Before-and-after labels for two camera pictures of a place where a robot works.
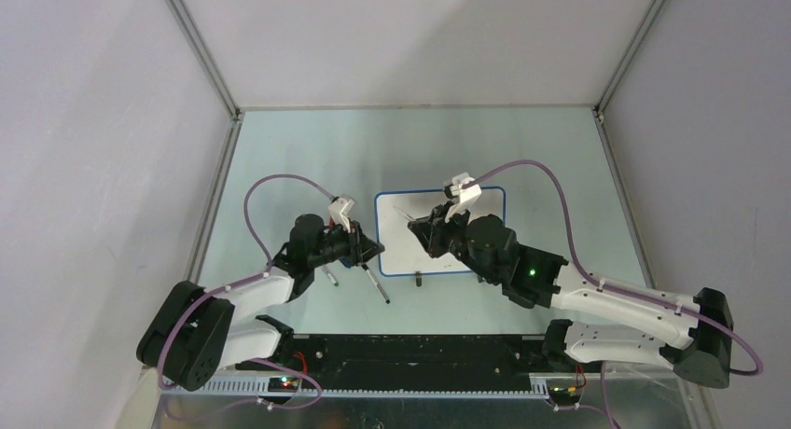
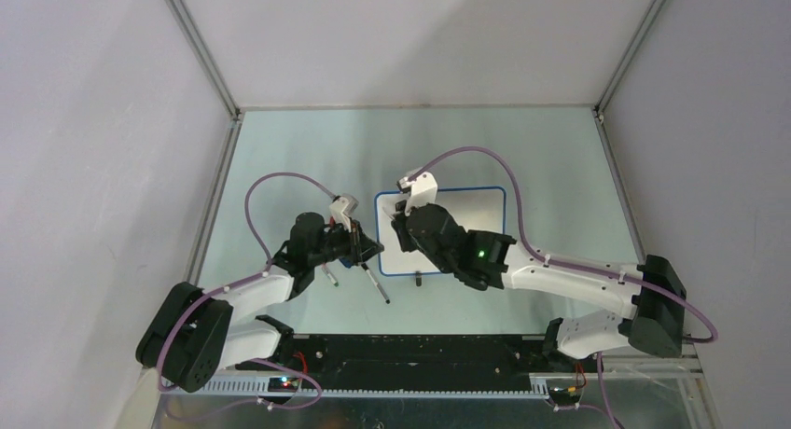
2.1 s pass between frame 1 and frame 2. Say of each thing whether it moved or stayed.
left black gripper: stayed
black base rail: stayed
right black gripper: moved
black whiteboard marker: stayed
